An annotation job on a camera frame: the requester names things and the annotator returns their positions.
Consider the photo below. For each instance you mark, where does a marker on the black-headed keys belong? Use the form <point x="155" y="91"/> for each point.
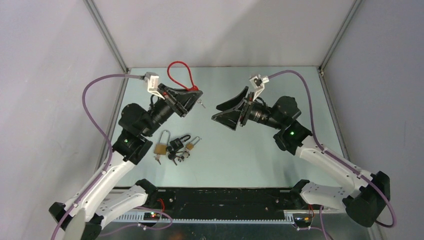
<point x="172" y="153"/>

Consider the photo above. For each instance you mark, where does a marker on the aluminium frame post left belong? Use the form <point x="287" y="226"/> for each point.
<point x="106" y="34"/>

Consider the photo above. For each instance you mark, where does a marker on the aluminium frame post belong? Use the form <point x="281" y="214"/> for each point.
<point x="106" y="34"/>
<point x="339" y="35"/>

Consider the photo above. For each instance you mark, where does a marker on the black Kaijing padlock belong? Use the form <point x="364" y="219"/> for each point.
<point x="178" y="143"/>

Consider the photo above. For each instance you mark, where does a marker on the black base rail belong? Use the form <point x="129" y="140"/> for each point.
<point x="223" y="203"/>

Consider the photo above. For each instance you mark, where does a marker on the small brass padlock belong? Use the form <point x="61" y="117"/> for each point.
<point x="190" y="145"/>

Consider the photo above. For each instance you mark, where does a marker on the red cable lock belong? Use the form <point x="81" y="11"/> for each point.
<point x="180" y="73"/>

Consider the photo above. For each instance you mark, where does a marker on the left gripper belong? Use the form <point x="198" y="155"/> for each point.
<point x="188" y="98"/>

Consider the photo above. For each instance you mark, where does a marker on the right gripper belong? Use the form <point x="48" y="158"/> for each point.
<point x="231" y="118"/>

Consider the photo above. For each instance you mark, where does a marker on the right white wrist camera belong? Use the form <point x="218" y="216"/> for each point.
<point x="258" y="82"/>

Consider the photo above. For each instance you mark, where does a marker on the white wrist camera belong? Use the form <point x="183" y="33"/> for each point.
<point x="152" y="83"/>
<point x="258" y="82"/>

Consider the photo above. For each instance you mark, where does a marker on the large padlock keys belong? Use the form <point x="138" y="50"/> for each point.
<point x="157" y="158"/>

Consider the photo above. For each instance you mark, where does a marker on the large brass padlock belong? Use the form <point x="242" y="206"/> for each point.
<point x="160" y="148"/>

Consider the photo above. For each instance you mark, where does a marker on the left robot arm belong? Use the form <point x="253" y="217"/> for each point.
<point x="85" y="215"/>

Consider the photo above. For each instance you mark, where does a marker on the aluminium frame post right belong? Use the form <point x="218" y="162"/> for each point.
<point x="339" y="35"/>

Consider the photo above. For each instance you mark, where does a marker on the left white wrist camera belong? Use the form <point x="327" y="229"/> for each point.
<point x="152" y="83"/>

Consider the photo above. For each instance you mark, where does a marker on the small padlock keys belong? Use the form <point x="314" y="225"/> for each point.
<point x="183" y="156"/>

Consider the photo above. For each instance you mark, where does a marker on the red lock small key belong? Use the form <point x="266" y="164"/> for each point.
<point x="201" y="103"/>

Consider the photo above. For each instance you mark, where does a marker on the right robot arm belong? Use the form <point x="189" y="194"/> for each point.
<point x="361" y="194"/>

